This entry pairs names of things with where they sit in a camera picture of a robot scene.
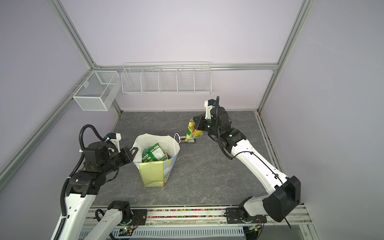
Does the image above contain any yellow-green Fox's candy packet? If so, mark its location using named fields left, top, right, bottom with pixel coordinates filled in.
left=186, top=119, right=204, bottom=140

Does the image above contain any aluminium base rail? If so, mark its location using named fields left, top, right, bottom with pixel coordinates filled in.
left=74, top=204, right=313, bottom=229

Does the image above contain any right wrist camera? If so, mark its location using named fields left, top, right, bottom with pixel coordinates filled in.
left=204, top=99, right=217, bottom=120

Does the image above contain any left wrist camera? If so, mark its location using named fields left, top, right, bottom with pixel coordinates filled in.
left=104, top=133, right=122, bottom=153

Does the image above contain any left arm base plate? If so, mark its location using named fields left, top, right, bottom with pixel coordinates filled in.
left=120, top=209, right=148, bottom=227

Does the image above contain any green Fox's candy packet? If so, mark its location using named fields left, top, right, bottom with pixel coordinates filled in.
left=142, top=143, right=168, bottom=163

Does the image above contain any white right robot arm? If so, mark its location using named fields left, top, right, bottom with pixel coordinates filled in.
left=189, top=98, right=301, bottom=223

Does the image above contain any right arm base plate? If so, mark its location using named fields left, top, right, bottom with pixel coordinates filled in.
left=224, top=207, right=267, bottom=224

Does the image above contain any white and green paper bag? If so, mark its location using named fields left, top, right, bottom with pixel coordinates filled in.
left=133, top=133, right=181, bottom=188

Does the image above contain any long white wire shelf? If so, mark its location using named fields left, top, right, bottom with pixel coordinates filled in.
left=121, top=62, right=212, bottom=95

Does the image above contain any small white mesh basket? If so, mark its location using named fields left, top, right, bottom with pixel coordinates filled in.
left=73, top=71, right=122, bottom=112

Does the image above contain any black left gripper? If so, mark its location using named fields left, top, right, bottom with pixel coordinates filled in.
left=100, top=146, right=139, bottom=175

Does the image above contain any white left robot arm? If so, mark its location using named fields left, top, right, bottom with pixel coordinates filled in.
left=52, top=124, right=139, bottom=240

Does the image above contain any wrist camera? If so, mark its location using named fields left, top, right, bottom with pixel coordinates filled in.
left=204, top=99, right=217, bottom=120
left=104, top=133, right=122, bottom=153

